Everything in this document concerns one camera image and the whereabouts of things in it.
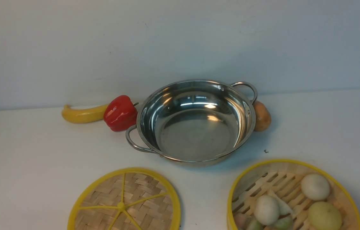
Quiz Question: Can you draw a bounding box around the yellow bamboo steamer lid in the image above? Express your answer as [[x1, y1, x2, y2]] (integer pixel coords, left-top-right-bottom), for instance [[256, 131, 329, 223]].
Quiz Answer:
[[67, 167, 182, 230]]

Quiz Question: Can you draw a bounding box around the white bun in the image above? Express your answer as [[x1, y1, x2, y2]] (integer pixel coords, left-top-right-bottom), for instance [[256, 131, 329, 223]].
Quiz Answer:
[[301, 173, 331, 201], [253, 195, 280, 226]]

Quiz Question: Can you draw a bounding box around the white bun lower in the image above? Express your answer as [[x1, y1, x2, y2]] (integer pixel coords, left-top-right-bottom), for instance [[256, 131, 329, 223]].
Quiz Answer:
[[253, 195, 280, 226]]

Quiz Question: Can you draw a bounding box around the pink dumpling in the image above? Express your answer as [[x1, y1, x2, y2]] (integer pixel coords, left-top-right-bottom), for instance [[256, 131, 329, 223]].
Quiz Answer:
[[233, 213, 250, 230]]

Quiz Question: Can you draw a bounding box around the green dumpling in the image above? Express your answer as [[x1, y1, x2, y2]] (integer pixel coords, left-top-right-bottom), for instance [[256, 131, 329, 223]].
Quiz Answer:
[[245, 216, 294, 230]]

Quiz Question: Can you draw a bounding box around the red bell pepper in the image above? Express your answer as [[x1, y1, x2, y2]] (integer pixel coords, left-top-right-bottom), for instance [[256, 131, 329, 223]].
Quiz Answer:
[[103, 95, 138, 132]]

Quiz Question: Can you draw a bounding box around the yellow bamboo steamer basket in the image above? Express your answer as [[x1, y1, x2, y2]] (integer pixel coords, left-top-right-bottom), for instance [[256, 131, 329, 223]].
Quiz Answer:
[[227, 159, 360, 230]]

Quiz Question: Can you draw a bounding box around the white dumpling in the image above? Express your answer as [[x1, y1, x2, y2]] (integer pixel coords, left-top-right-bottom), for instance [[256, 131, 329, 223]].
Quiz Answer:
[[267, 189, 294, 216]]

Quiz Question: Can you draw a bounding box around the stainless steel pot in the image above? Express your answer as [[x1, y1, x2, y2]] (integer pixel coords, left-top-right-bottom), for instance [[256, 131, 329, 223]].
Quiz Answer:
[[125, 80, 258, 166]]

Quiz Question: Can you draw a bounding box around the white bun upper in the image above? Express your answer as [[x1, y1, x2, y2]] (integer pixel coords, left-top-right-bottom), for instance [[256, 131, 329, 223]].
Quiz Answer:
[[301, 173, 331, 201]]

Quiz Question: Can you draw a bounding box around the brown potato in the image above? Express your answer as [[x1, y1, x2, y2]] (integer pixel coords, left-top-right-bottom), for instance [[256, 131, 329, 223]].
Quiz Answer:
[[253, 101, 272, 132]]

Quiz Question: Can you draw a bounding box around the yellow-green bun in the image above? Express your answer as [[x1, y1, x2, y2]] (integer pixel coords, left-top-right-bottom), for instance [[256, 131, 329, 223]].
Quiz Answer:
[[307, 202, 342, 230]]

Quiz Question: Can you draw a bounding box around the yellow banana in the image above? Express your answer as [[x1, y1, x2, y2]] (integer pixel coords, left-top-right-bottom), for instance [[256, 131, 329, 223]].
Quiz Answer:
[[61, 104, 108, 124]]

